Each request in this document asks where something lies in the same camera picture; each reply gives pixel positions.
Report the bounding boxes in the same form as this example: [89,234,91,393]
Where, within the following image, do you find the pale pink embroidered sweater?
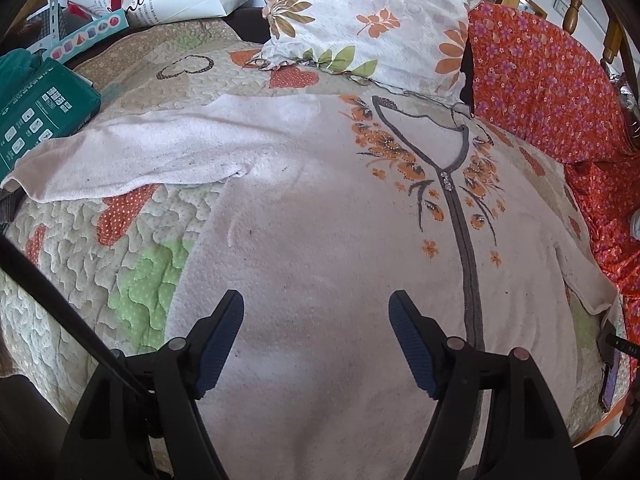
[6,94,616,479]

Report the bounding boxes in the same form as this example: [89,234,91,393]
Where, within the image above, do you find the person's right hand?
[620,385,640,425]

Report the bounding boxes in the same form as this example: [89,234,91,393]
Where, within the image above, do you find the heart patterned quilted bedspread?
[6,20,620,438]

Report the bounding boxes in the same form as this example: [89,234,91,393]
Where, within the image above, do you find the red floral fabric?
[468,3,639,342]

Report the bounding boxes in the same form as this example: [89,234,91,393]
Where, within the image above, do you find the teal plastic package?
[0,49,101,177]

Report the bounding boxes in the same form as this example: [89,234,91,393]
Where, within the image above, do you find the white floral pillow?
[255,0,483,104]

